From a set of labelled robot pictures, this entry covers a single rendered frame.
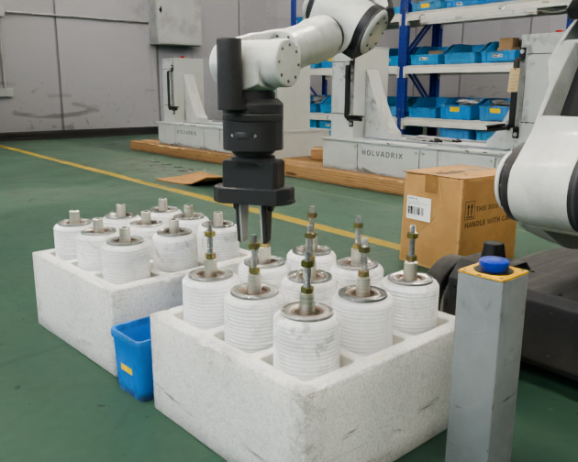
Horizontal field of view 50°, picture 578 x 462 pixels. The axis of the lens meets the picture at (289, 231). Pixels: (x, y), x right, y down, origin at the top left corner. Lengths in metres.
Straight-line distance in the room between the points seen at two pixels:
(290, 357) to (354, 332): 0.12
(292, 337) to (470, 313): 0.25
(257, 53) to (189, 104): 4.57
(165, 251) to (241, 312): 0.44
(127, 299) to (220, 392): 0.37
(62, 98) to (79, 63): 0.43
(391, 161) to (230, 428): 2.66
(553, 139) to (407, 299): 0.36
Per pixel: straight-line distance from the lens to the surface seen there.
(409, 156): 3.39
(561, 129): 1.13
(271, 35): 0.98
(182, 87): 5.49
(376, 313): 0.93
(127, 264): 1.28
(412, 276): 1.04
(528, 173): 1.10
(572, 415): 1.24
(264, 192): 0.89
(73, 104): 7.43
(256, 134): 0.87
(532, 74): 3.07
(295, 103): 4.39
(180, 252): 1.33
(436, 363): 1.03
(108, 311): 1.26
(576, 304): 1.22
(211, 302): 1.02
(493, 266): 0.88
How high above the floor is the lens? 0.56
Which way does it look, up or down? 13 degrees down
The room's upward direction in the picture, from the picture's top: straight up
